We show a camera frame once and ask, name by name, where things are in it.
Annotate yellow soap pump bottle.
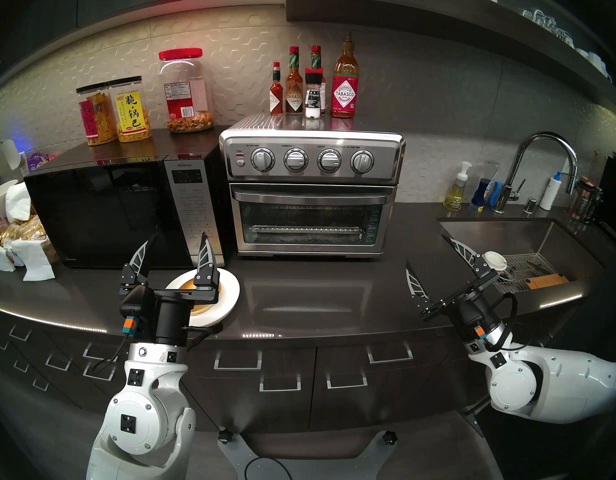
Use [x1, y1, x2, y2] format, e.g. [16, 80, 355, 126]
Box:
[443, 161, 472, 213]

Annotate wire sink grid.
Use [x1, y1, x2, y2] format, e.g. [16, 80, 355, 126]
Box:
[493, 253, 561, 295]

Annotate yellow label snack jar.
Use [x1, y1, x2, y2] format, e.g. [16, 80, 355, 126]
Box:
[110, 76, 153, 144]

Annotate dark base cabinet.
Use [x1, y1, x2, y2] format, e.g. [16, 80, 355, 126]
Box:
[0, 304, 493, 435]

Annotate green label Tabasco bottle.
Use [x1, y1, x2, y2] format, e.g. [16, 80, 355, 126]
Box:
[310, 45, 326, 116]

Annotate red label snack jar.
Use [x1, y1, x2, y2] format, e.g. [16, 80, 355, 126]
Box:
[76, 83, 118, 147]

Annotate white blue-top pump bottle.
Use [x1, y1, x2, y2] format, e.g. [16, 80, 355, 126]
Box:
[539, 171, 564, 211]

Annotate bagged bread loaf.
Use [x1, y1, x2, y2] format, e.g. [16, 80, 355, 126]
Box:
[0, 215, 59, 265]

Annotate purple snack packet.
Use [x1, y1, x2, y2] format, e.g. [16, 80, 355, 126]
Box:
[27, 151, 56, 172]

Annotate silver oven knob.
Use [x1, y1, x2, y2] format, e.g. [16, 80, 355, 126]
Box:
[350, 150, 375, 175]
[284, 148, 309, 174]
[251, 148, 276, 173]
[317, 149, 343, 174]

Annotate silver drawer handle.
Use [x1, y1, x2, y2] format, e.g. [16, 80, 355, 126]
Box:
[326, 371, 367, 390]
[260, 374, 302, 393]
[214, 350, 263, 371]
[366, 341, 413, 365]

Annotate orange sauce Tabasco bottle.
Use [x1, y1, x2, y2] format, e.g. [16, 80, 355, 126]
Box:
[286, 46, 304, 117]

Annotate metal oven rack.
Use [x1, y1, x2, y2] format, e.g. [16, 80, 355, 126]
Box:
[251, 225, 363, 235]

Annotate large Tabasco sauce bottle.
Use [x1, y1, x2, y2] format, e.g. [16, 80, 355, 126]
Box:
[331, 32, 360, 119]

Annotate glass toaster oven door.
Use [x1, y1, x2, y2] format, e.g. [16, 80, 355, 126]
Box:
[229, 183, 396, 256]

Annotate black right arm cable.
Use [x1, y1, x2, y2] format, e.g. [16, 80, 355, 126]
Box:
[488, 291, 538, 355]

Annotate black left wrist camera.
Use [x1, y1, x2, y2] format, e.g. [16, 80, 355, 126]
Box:
[119, 285, 157, 336]

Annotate copper french press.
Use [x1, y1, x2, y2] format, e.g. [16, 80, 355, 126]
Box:
[569, 176, 603, 224]

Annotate golden brown bagel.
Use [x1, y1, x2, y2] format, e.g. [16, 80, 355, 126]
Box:
[180, 278, 224, 316]

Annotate blue dish soap bottle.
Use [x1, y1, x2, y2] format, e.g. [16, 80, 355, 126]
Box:
[470, 160, 500, 213]

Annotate foil lined oven tray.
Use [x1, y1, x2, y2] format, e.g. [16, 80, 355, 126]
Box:
[248, 233, 364, 245]

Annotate black countertop appliance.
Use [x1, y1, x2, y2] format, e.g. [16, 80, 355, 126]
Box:
[595, 153, 616, 243]

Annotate small red Tabasco bottle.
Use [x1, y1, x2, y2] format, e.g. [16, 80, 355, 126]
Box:
[269, 61, 284, 117]

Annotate chrome gooseneck faucet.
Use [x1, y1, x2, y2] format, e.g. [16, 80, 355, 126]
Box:
[492, 132, 580, 215]

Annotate stainless steel toaster oven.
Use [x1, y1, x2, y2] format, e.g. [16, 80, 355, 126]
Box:
[219, 113, 407, 259]

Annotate large white folded napkin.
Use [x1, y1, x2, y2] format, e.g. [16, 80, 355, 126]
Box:
[11, 239, 56, 282]

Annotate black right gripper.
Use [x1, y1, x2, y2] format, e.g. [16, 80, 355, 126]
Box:
[405, 235, 499, 338]

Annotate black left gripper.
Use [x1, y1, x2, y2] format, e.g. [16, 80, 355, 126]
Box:
[120, 231, 220, 346]

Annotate under-cabinet LED strip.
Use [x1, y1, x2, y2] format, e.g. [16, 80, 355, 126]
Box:
[77, 0, 287, 30]

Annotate red lid clear jar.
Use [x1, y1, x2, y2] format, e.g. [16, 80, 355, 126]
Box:
[159, 48, 215, 134]

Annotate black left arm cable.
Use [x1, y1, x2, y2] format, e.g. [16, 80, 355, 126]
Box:
[90, 331, 131, 376]

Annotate crumpled white paper towel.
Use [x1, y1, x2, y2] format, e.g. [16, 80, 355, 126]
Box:
[5, 181, 33, 223]

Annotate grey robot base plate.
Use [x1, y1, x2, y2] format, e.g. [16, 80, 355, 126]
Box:
[217, 429, 399, 480]

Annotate white round plate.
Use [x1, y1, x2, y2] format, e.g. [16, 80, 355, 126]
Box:
[165, 267, 241, 329]

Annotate black base cable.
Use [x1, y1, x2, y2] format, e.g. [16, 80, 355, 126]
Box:
[244, 455, 294, 480]

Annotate stainless steel sink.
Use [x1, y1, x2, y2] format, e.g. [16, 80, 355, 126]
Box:
[437, 216, 607, 305]

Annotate dark open wall shelf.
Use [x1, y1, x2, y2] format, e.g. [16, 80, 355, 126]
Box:
[287, 0, 616, 122]

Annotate black cap salt grinder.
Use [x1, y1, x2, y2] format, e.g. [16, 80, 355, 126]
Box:
[304, 68, 323, 120]

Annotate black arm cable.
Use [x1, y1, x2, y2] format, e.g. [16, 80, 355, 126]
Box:
[90, 331, 131, 376]
[488, 291, 538, 355]

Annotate black microwave oven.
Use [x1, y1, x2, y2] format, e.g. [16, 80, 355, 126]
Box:
[24, 129, 235, 271]

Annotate wooden cutting board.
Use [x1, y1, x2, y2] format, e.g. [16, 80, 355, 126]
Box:
[524, 272, 570, 291]

